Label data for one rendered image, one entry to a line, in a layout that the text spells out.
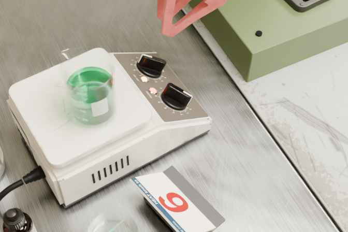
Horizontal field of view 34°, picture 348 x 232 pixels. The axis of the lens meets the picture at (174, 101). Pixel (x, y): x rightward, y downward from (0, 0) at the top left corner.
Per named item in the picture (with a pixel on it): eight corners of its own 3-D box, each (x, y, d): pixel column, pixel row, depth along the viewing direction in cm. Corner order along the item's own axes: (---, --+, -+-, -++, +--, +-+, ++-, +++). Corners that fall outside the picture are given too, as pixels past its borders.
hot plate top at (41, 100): (102, 49, 66) (102, 44, 66) (156, 120, 61) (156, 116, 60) (6, 91, 63) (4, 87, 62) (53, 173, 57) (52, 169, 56)
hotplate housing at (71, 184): (157, 63, 76) (156, 20, 69) (213, 133, 69) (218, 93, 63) (-1, 138, 68) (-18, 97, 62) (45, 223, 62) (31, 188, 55)
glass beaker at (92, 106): (130, 107, 61) (126, 57, 54) (98, 142, 58) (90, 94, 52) (86, 82, 63) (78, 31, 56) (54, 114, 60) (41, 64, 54)
